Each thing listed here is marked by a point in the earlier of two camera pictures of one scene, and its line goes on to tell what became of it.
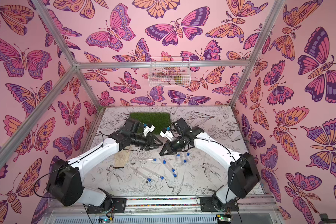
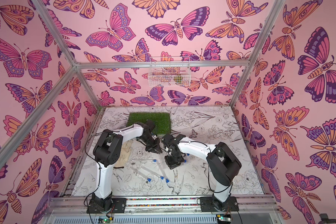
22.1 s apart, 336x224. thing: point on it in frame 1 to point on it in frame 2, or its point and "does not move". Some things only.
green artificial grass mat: x=159 y=120 does not move
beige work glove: x=121 y=157 does not move
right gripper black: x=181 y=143 to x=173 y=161
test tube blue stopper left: x=154 y=159 does not move
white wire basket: x=170 y=71 does not move
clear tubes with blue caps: x=164 y=163 to x=166 y=179
